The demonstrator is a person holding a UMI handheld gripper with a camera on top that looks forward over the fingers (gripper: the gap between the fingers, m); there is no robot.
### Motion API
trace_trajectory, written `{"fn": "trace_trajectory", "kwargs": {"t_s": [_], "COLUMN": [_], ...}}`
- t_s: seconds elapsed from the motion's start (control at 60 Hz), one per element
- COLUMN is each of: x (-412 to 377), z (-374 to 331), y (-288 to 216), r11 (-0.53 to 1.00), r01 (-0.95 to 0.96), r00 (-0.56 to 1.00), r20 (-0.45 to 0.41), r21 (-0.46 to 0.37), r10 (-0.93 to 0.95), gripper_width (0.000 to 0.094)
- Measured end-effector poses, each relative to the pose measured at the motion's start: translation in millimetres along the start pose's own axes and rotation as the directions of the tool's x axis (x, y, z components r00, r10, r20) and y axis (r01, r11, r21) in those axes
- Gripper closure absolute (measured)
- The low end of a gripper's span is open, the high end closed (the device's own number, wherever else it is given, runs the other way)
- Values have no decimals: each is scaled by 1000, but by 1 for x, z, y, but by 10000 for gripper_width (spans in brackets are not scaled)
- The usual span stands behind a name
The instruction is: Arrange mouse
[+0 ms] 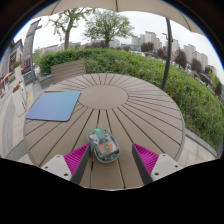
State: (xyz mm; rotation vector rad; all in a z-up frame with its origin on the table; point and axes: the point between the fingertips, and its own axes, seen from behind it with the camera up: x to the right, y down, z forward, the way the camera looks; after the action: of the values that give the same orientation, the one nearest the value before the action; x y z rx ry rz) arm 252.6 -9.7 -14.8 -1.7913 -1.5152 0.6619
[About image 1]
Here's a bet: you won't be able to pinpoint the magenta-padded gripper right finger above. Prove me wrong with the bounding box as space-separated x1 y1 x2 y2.
131 143 184 186

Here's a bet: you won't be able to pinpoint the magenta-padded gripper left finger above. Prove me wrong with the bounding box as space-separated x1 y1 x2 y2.
40 143 92 186

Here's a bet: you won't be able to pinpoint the transparent green computer mouse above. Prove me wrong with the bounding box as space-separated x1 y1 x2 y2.
86 128 121 164

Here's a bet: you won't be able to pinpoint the blue mouse pad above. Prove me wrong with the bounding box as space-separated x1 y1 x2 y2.
25 90 82 122

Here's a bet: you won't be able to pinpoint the tall white flower planter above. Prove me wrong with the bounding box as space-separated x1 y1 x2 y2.
11 84 28 117
12 60 24 84

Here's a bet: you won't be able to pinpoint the green hedge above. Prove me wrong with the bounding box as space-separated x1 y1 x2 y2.
38 48 224 148

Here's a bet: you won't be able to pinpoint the brown slatted chair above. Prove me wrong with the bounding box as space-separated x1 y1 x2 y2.
50 59 87 85

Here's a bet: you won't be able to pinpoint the dark curved parasol pole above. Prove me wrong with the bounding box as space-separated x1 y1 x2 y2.
161 17 174 91

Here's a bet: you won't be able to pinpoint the distant apartment buildings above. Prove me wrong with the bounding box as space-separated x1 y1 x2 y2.
131 30 218 77

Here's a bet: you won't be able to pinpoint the grey sign pillar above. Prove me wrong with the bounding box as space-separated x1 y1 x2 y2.
21 18 43 86

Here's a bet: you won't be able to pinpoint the grey storefront building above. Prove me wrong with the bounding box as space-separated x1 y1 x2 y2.
0 38 24 98

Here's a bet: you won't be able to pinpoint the bare-trunk tree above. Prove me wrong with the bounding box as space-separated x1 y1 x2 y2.
48 8 94 51

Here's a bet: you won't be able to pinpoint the leafy green tree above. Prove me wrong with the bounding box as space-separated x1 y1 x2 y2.
83 9 135 48

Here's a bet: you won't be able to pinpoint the beige parasol canopy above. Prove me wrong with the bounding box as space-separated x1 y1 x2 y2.
33 0 205 37

